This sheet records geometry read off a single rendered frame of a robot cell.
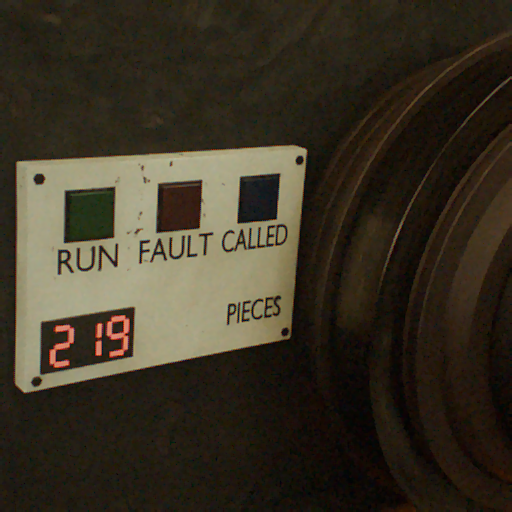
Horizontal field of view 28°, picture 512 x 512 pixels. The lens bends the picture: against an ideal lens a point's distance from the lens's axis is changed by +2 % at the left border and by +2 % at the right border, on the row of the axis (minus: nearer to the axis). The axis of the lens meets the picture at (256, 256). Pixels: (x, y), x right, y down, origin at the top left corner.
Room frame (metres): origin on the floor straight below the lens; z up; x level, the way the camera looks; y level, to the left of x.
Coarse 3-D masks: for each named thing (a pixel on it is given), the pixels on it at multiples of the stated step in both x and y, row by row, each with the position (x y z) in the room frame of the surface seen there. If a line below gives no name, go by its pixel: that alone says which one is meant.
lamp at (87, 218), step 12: (96, 192) 0.77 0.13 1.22; (108, 192) 0.77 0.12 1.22; (72, 204) 0.76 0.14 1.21; (84, 204) 0.76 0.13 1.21; (96, 204) 0.77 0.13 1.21; (108, 204) 0.77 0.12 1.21; (72, 216) 0.76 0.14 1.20; (84, 216) 0.76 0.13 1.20; (96, 216) 0.77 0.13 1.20; (108, 216) 0.77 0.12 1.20; (72, 228) 0.76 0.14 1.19; (84, 228) 0.76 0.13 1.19; (96, 228) 0.77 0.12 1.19; (108, 228) 0.77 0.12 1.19
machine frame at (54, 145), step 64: (0, 0) 0.75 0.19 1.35; (64, 0) 0.78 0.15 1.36; (128, 0) 0.81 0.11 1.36; (192, 0) 0.84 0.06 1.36; (256, 0) 0.88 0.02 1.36; (320, 0) 0.92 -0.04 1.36; (384, 0) 0.96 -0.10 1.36; (448, 0) 1.01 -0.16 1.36; (0, 64) 0.75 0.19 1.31; (64, 64) 0.78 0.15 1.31; (128, 64) 0.81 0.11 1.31; (192, 64) 0.85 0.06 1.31; (256, 64) 0.88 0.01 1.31; (320, 64) 0.92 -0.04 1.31; (384, 64) 0.97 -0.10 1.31; (0, 128) 0.76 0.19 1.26; (64, 128) 0.78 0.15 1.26; (128, 128) 0.81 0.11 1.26; (192, 128) 0.85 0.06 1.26; (256, 128) 0.89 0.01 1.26; (320, 128) 0.93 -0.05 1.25; (0, 192) 0.76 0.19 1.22; (0, 256) 0.76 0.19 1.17; (0, 320) 0.76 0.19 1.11; (0, 384) 0.76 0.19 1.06; (64, 384) 0.78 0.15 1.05; (128, 384) 0.82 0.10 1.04; (192, 384) 0.86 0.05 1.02; (256, 384) 0.90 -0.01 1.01; (0, 448) 0.75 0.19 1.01; (64, 448) 0.78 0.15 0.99; (128, 448) 0.82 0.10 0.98; (192, 448) 0.86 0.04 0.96; (256, 448) 0.90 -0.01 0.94; (320, 448) 0.95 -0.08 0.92
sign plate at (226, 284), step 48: (48, 192) 0.75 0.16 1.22; (144, 192) 0.80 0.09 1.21; (240, 192) 0.85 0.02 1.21; (288, 192) 0.88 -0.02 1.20; (48, 240) 0.75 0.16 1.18; (96, 240) 0.77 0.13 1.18; (144, 240) 0.80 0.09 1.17; (192, 240) 0.83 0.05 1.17; (240, 240) 0.86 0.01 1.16; (288, 240) 0.89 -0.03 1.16; (48, 288) 0.75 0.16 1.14; (96, 288) 0.77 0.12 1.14; (144, 288) 0.80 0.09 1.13; (192, 288) 0.83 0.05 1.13; (240, 288) 0.86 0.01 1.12; (288, 288) 0.89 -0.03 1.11; (48, 336) 0.75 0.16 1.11; (96, 336) 0.77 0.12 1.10; (144, 336) 0.80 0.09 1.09; (192, 336) 0.83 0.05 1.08; (240, 336) 0.86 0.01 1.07; (288, 336) 0.89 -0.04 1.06; (48, 384) 0.75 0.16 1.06
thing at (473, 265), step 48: (480, 192) 0.81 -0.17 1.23; (432, 240) 0.80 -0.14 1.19; (480, 240) 0.80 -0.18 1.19; (432, 288) 0.78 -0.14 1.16; (480, 288) 0.79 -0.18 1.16; (432, 336) 0.79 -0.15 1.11; (480, 336) 0.79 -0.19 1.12; (432, 384) 0.79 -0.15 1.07; (480, 384) 0.80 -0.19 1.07; (432, 432) 0.80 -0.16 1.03; (480, 432) 0.80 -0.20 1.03; (480, 480) 0.84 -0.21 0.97
